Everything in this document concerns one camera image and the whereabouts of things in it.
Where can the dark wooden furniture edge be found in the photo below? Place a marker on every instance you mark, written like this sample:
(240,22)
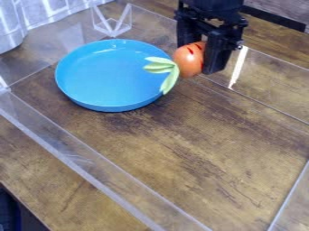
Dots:
(290,13)

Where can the blue round plastic tray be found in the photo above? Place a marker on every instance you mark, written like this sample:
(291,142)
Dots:
(102,77)

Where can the orange toy carrot green leaves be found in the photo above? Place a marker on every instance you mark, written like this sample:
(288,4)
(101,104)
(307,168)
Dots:
(185,65)

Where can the clear acrylic enclosure wall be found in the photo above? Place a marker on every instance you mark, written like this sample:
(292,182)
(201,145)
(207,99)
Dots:
(212,159)

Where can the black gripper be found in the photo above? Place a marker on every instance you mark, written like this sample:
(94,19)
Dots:
(217,18)

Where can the white grey checked curtain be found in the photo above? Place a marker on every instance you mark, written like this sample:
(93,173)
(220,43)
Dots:
(23,15)

